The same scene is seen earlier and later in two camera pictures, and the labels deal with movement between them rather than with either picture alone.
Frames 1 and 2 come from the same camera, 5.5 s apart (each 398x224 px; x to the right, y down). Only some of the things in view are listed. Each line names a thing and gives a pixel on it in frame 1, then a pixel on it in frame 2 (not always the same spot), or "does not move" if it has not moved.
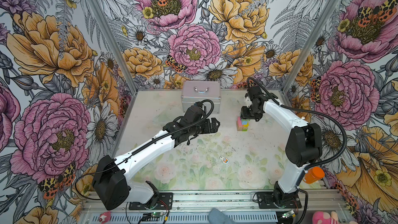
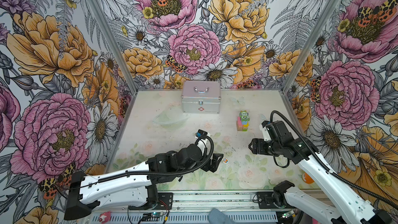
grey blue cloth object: (216, 217) does not move
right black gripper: (245, 114) -> (258, 146)
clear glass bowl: (167, 116) does not move
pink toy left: (104, 217) does not move
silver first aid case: (193, 92) does not move
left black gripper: (207, 128) -> (214, 162)
